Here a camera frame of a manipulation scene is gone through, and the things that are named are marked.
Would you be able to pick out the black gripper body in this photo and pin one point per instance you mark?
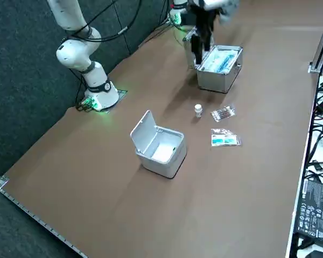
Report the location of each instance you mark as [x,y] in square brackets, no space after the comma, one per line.
[203,16]

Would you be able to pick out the white medicine bottle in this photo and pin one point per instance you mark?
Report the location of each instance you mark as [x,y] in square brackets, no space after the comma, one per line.
[198,111]

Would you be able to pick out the clear iodophor swab packet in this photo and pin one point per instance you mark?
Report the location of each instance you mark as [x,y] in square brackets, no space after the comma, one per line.
[223,113]

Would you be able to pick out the clear bag of gloves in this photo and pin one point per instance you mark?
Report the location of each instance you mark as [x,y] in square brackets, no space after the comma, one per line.
[224,139]

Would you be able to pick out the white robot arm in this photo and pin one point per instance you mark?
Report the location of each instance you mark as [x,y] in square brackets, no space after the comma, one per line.
[75,53]
[179,5]

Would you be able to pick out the aluminium medical kit case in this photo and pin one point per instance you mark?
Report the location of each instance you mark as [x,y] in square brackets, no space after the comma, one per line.
[218,83]

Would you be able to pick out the white lidded waste bin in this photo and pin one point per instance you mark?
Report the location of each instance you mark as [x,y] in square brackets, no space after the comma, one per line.
[144,131]

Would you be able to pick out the blue white mask packet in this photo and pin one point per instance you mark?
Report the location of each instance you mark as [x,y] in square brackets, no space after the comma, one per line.
[220,63]

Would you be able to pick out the large black labelled power adapter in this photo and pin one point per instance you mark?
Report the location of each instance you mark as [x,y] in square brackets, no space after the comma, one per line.
[315,209]

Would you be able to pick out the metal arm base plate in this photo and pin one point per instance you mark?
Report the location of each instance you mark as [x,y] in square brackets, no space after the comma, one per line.
[121,94]

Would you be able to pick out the aluminium profile post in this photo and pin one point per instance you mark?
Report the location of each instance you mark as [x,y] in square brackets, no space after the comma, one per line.
[318,57]

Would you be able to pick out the aluminium edge rail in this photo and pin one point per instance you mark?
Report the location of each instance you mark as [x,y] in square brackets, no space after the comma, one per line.
[29,211]

